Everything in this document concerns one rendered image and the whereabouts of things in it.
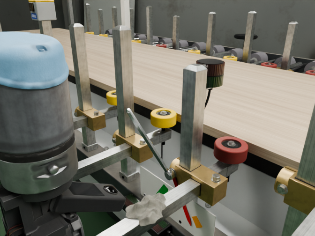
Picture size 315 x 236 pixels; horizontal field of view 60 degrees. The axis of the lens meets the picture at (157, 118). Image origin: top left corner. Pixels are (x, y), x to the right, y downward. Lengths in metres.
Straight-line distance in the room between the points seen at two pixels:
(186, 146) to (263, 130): 0.26
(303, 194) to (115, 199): 0.29
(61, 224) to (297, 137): 0.60
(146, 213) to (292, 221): 0.25
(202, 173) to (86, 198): 0.31
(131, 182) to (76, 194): 0.50
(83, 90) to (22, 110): 0.69
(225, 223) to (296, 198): 0.42
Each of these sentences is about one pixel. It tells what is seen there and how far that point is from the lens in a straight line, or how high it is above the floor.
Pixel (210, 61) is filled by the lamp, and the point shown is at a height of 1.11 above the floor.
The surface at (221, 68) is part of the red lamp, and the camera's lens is 0.58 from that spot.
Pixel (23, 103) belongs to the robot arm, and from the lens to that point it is 0.29.
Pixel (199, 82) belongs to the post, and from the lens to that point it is 0.55.
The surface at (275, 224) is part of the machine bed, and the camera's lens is 0.86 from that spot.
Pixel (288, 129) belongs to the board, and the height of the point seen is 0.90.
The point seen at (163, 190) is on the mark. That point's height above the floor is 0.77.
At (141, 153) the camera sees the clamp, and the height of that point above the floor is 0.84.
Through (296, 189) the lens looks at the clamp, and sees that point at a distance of 0.49.
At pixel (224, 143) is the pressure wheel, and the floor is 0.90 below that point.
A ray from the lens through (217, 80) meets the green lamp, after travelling 0.58.
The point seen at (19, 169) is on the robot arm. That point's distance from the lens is 0.33.
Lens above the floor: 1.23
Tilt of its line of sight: 24 degrees down
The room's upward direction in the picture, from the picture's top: straight up
